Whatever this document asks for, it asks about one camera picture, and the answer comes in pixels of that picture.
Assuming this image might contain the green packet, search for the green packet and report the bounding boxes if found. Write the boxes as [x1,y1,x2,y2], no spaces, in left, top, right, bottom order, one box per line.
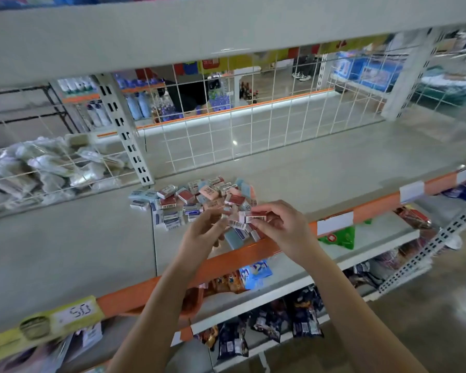
[317,224,357,252]

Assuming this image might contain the pile of mixed erasers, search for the pile of mixed erasers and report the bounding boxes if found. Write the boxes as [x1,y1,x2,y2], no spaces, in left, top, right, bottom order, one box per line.
[127,175,266,250]

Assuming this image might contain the blue small snack packet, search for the blue small snack packet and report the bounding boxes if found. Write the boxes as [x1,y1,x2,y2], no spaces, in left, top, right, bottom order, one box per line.
[238,259,275,291]

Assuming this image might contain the white wire grid panel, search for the white wire grid panel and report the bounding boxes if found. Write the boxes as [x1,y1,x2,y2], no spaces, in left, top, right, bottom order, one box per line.
[0,41,466,216]

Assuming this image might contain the white orange metal shelf unit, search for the white orange metal shelf unit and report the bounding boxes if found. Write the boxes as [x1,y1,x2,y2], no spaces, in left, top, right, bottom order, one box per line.
[0,0,466,373]

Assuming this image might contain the person's left hand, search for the person's left hand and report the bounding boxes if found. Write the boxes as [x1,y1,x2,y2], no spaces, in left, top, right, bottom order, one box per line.
[172,206,233,278]

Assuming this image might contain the red white small box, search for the red white small box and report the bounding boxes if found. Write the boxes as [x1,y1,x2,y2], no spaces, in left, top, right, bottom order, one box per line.
[237,209,270,227]

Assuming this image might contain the pile of white packets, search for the pile of white packets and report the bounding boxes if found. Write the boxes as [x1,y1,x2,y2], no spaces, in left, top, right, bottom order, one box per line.
[0,133,134,211]

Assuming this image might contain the black metal rack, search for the black metal rack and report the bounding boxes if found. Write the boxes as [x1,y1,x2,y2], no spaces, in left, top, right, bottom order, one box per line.
[0,80,80,154]

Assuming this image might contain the person's left forearm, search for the person's left forearm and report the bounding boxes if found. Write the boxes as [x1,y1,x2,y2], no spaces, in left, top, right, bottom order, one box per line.
[106,262,211,373]

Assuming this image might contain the row of blue packages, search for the row of blue packages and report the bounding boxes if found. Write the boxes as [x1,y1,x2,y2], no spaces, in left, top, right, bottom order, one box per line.
[332,55,406,95]

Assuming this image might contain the yellow price label strip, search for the yellow price label strip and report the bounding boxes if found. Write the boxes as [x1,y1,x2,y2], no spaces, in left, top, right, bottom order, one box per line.
[0,294,107,367]

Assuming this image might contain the person's right forearm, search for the person's right forearm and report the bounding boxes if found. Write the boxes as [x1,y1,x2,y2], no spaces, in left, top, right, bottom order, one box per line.
[297,247,430,373]

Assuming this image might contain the row of dark snack packets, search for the row of dark snack packets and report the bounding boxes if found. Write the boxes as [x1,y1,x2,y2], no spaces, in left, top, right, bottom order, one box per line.
[197,259,391,364]

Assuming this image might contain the person's right hand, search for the person's right hand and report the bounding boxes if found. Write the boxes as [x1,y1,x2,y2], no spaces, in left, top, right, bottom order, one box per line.
[247,199,322,266]

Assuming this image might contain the row of blue bottles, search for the row of blue bottles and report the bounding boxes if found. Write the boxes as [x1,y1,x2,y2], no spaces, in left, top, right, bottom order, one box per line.
[57,69,177,130]

